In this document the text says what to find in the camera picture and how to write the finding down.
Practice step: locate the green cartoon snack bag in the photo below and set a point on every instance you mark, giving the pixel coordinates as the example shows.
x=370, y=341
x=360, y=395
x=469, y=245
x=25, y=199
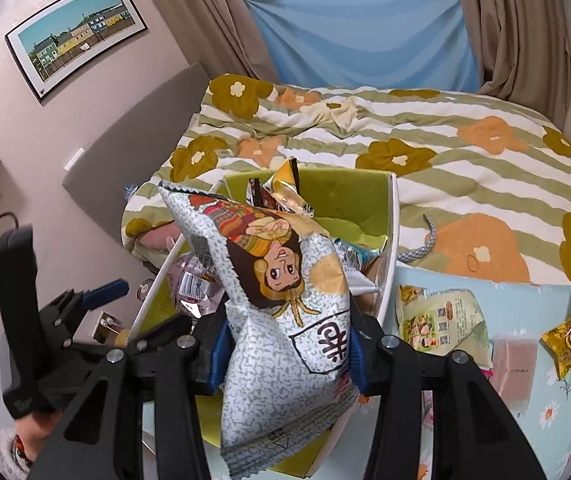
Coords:
x=438, y=322

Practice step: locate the blue white snack bag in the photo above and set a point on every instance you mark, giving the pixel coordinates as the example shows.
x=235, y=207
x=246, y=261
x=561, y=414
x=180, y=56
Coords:
x=355, y=257

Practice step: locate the grey headboard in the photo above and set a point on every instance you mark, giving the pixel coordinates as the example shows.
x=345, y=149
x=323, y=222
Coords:
x=133, y=148

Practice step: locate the grey patterned snack bag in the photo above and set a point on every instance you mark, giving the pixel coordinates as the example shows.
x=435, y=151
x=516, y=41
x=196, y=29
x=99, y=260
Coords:
x=289, y=313

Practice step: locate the striped floral duvet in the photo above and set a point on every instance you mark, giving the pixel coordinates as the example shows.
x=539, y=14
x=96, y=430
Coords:
x=489, y=180

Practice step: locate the framed houses picture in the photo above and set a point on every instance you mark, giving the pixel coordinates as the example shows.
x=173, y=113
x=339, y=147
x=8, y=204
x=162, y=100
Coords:
x=54, y=43

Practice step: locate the beige curtain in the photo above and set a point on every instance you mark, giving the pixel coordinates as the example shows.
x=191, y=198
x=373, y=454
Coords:
x=522, y=52
x=220, y=35

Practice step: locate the pink pillow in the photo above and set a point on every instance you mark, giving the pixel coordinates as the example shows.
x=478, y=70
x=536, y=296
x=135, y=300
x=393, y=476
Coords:
x=160, y=239

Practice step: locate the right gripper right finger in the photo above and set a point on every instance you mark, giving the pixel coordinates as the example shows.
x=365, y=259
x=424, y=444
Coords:
x=474, y=434

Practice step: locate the right beige curtain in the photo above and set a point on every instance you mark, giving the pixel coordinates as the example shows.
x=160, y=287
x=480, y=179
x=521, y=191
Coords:
x=522, y=52

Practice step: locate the blue window cloth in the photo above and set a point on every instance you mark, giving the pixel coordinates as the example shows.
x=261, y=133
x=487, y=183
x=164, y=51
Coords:
x=406, y=44

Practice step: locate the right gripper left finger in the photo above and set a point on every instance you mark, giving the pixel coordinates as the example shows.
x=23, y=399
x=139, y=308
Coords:
x=100, y=435

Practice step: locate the left beige curtain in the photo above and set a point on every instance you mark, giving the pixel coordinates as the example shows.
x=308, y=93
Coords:
x=220, y=35

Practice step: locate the green cardboard box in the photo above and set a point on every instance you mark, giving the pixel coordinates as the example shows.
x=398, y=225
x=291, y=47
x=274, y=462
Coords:
x=359, y=206

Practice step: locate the person left hand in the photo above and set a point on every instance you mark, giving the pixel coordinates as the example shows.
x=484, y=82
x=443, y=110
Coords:
x=31, y=433

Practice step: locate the daisy print tablecloth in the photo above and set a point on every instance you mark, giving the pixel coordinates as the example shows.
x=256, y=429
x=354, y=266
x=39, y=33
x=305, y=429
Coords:
x=524, y=374

